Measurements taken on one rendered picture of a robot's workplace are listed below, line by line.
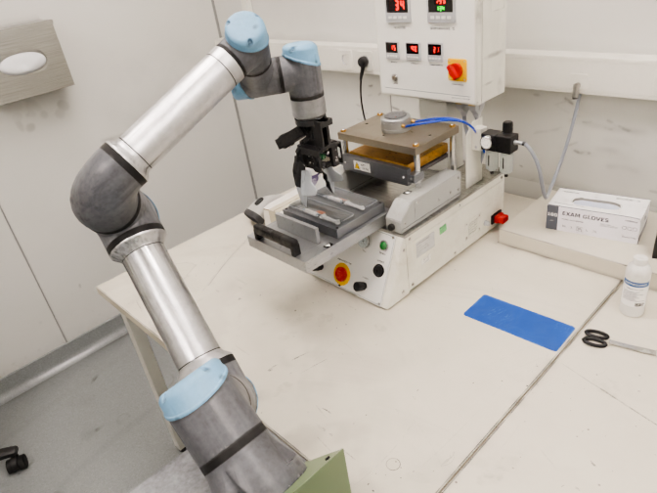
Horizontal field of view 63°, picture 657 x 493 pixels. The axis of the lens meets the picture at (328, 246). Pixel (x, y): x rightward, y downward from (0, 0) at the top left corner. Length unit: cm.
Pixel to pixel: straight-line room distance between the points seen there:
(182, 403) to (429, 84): 105
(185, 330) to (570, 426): 73
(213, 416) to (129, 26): 206
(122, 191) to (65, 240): 168
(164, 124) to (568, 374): 92
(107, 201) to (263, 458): 50
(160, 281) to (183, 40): 186
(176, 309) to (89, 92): 168
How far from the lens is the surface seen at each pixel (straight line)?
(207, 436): 86
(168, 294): 104
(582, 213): 157
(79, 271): 273
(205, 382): 87
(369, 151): 149
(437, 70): 151
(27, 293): 270
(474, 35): 143
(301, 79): 117
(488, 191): 160
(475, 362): 123
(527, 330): 132
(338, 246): 124
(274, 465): 86
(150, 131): 100
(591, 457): 109
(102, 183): 99
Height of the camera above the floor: 159
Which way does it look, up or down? 30 degrees down
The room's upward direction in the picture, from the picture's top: 9 degrees counter-clockwise
